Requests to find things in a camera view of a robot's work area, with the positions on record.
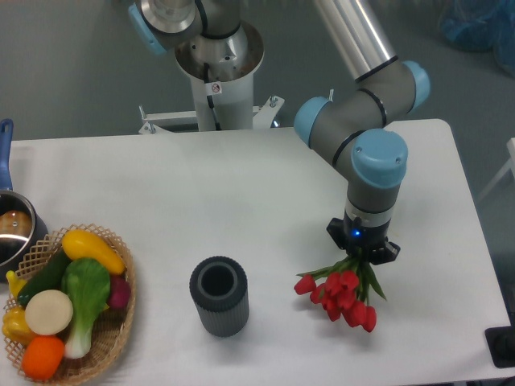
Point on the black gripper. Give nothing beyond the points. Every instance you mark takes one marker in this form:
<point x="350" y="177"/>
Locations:
<point x="350" y="235"/>

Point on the red tulip bouquet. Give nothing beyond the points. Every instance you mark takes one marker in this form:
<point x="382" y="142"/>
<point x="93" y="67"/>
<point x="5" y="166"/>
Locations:
<point x="343" y="290"/>

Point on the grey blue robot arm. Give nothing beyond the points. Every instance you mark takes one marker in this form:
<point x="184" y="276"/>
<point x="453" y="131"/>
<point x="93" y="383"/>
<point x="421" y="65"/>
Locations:
<point x="352" y="135"/>

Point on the dark grey ribbed vase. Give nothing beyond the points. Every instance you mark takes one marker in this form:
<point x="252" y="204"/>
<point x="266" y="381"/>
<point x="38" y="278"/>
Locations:
<point x="219" y="288"/>

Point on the black device at table edge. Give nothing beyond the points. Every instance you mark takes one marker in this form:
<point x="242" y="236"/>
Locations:
<point x="500" y="342"/>

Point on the blue plastic bag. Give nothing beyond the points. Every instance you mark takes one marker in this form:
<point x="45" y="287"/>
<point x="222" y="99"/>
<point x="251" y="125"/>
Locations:
<point x="481" y="26"/>

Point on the purple red radish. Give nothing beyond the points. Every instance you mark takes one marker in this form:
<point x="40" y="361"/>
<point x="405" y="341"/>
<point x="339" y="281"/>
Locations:
<point x="120" y="293"/>

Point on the woven wicker basket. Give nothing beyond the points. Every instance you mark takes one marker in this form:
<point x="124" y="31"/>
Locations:
<point x="111" y="330"/>

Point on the green bok choy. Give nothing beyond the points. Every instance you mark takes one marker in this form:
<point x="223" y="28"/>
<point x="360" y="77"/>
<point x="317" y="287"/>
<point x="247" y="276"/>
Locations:
<point x="87" y="284"/>

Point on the yellow squash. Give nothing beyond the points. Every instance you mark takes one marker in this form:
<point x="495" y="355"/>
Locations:
<point x="79" y="244"/>

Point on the green cucumber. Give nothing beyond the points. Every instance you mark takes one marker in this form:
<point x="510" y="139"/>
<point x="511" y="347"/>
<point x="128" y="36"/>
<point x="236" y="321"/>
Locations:
<point x="47" y="278"/>

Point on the cream round onion slice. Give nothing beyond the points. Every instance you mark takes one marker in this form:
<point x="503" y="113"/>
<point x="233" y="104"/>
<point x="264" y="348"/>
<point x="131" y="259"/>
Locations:
<point x="49" y="312"/>

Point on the orange fruit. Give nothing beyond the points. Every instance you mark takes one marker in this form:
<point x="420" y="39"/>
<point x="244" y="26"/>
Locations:
<point x="42" y="357"/>

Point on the yellow banana tip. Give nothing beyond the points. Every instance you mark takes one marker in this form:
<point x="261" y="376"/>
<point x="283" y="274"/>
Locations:
<point x="15" y="283"/>

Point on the yellow bell pepper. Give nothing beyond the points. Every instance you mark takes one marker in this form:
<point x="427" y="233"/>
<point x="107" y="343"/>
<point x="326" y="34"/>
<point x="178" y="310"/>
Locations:
<point x="15" y="328"/>

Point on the white furniture frame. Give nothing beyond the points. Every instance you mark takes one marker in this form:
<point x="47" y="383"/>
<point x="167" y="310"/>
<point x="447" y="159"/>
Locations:
<point x="507" y="167"/>

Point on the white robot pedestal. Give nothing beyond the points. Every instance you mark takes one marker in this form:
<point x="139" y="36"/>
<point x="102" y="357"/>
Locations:
<point x="221" y="75"/>

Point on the blue handled saucepan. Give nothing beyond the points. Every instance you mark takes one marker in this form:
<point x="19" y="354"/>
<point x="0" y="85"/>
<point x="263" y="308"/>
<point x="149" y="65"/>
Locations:
<point x="21" y="225"/>

